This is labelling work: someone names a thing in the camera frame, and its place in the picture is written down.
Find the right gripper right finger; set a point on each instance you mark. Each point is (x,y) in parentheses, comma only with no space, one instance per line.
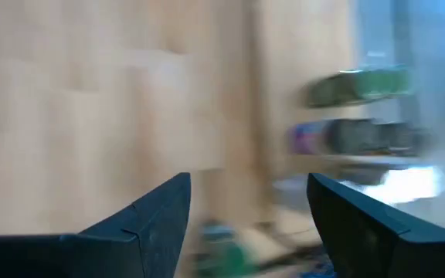
(392,255)

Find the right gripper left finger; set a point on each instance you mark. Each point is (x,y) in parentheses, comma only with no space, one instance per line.
(91,255)

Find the purple garlic powder jar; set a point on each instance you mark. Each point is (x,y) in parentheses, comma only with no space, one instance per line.
(307,137)

